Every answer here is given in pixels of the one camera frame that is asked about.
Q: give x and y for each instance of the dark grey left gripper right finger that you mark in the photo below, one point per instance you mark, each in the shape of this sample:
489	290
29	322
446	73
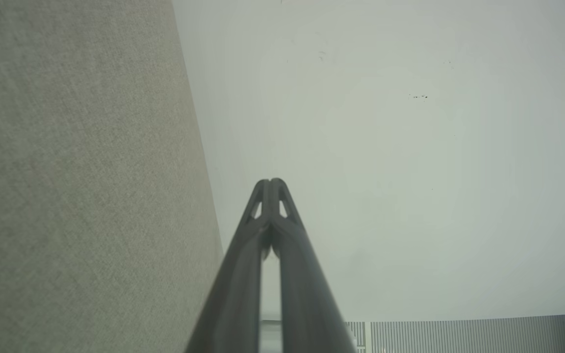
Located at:
307	304

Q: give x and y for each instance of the white ribbed grille panel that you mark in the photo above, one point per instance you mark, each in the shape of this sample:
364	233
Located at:
459	336

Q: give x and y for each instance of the beige fabric panel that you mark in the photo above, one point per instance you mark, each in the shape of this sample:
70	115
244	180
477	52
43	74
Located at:
76	186

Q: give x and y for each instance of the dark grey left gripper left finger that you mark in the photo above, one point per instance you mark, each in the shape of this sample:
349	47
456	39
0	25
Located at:
236	294

